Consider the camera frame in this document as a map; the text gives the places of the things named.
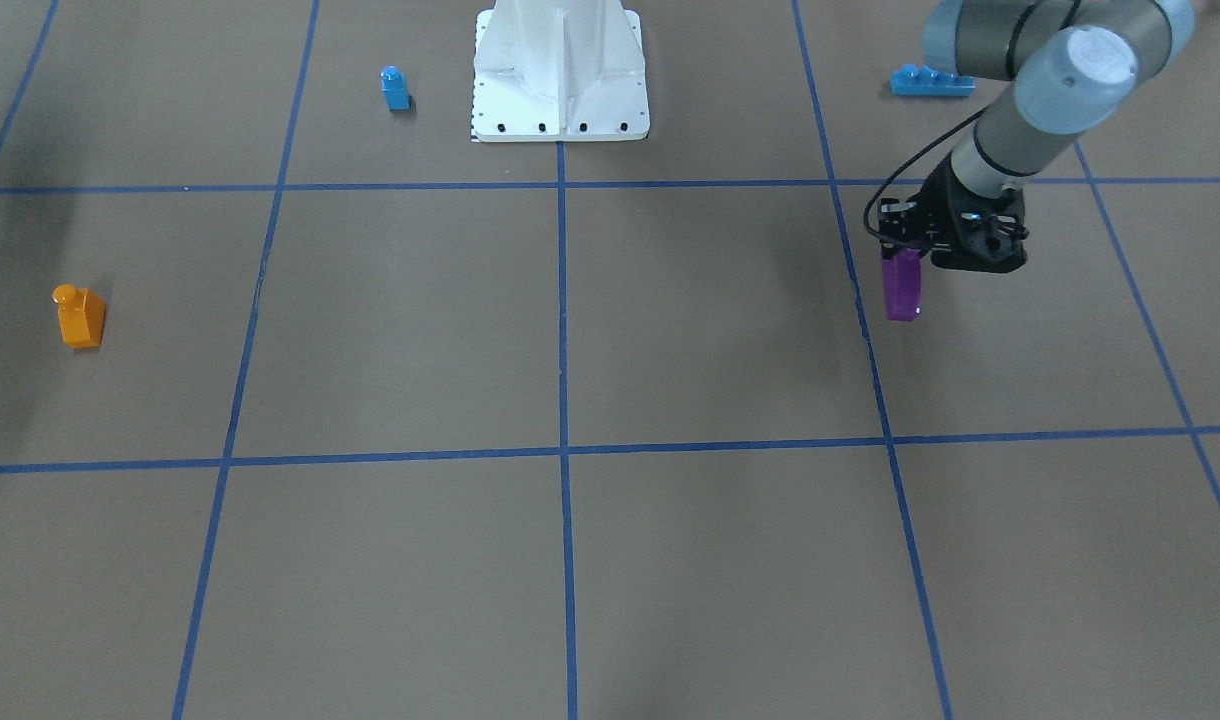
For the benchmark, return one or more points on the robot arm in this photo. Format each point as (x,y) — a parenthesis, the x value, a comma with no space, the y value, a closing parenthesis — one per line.
(1068,66)

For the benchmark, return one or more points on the brown paper table cover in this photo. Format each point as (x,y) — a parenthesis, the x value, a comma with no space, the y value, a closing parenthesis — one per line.
(387,423)

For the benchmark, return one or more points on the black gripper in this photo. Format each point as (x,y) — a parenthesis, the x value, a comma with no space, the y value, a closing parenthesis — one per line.
(939,197)

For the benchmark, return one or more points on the purple trapezoid block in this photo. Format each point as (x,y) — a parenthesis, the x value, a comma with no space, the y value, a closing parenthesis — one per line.
(901,275)

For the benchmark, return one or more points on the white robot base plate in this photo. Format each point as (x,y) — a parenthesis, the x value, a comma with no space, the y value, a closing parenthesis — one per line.
(559,71)

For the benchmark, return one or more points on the small blue block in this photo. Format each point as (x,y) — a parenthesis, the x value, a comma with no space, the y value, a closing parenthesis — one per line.
(394,90)

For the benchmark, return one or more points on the long blue block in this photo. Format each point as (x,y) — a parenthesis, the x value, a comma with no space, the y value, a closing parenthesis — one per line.
(913,80)

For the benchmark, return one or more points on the orange trapezoid block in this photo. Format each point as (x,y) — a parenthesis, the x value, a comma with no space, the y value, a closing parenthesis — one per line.
(81,314)

